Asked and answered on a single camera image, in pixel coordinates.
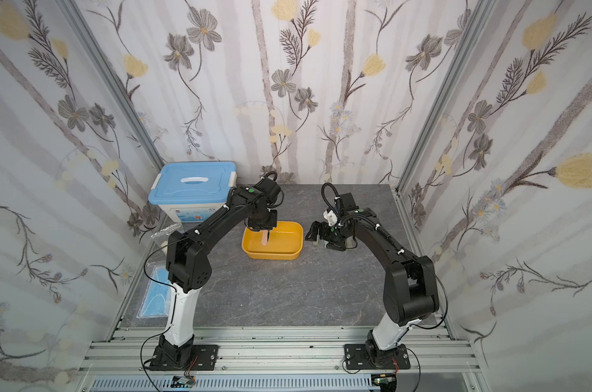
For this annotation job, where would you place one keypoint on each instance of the yellow plastic tray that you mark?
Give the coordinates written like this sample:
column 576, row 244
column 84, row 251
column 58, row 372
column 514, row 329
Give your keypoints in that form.
column 285, row 242

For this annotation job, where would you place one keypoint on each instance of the small circuit board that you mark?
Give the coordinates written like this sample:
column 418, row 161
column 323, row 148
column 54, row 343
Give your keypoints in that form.
column 183, row 382

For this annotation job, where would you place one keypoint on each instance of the bag of white gloves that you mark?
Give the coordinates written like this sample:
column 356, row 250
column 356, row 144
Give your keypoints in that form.
column 160, row 238

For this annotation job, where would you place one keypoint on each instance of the aluminium frame rail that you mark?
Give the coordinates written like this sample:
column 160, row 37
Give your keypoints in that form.
column 283, row 359

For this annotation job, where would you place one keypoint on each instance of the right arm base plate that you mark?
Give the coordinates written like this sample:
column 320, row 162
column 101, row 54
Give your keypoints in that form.
column 367, row 357

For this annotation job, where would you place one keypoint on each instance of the blue face mask pack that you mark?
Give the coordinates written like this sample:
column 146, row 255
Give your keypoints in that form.
column 157, row 298

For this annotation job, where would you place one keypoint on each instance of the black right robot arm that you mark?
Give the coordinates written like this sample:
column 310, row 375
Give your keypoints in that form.
column 410, row 289

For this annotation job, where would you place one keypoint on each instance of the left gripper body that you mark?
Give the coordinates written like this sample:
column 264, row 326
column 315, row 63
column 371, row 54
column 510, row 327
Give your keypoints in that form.
column 267, row 220

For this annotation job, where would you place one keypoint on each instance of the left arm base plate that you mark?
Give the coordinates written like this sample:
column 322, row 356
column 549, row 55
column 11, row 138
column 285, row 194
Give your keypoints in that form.
column 190, row 358

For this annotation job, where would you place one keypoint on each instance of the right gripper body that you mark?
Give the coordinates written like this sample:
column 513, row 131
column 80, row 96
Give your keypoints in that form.
column 323, row 233

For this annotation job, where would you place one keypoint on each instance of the blue lid storage box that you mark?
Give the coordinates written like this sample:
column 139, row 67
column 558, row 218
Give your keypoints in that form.
column 191, row 192

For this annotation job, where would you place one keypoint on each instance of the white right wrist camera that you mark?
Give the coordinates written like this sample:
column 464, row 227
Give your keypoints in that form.
column 331, row 217

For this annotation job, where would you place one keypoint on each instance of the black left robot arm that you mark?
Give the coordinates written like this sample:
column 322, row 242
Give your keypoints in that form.
column 189, row 268

